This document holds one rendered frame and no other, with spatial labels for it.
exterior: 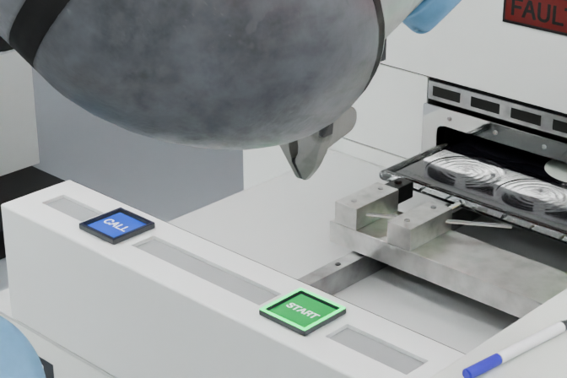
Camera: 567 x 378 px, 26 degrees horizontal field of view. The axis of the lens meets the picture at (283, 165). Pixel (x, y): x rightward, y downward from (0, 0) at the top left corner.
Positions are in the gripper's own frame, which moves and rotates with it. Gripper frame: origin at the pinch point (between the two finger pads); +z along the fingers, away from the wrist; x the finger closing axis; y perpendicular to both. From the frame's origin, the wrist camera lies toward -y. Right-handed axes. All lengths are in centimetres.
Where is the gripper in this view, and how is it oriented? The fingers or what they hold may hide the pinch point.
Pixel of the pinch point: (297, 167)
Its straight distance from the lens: 104.3
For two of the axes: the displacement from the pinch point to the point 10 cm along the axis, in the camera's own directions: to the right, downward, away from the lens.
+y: 6.9, -2.8, 6.7
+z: 0.0, 9.2, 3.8
